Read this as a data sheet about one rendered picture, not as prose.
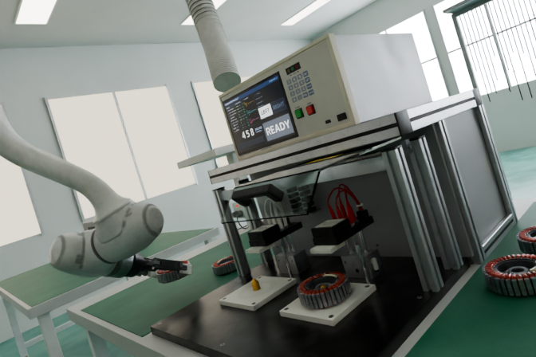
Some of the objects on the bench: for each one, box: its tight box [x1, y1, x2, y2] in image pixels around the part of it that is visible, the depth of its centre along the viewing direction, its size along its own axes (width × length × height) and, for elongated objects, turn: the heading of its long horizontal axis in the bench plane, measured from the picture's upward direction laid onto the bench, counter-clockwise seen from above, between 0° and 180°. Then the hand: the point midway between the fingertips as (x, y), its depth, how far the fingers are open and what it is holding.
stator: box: [482, 253, 536, 296], centre depth 69 cm, size 11×11×4 cm
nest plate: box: [219, 276, 297, 311], centre depth 99 cm, size 15×15×1 cm
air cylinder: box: [341, 249, 384, 279], centre depth 90 cm, size 5×8×6 cm
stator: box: [297, 271, 352, 309], centre depth 81 cm, size 11×11×4 cm
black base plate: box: [150, 256, 470, 357], centre depth 91 cm, size 47×64×2 cm
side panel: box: [434, 104, 518, 265], centre depth 92 cm, size 28×3×32 cm, turn 40°
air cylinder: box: [276, 249, 310, 274], centre depth 109 cm, size 5×8×6 cm
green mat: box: [81, 230, 275, 337], centre depth 153 cm, size 94×61×1 cm, turn 40°
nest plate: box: [279, 282, 376, 326], centre depth 81 cm, size 15×15×1 cm
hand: (173, 271), depth 124 cm, fingers closed on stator, 11 cm apart
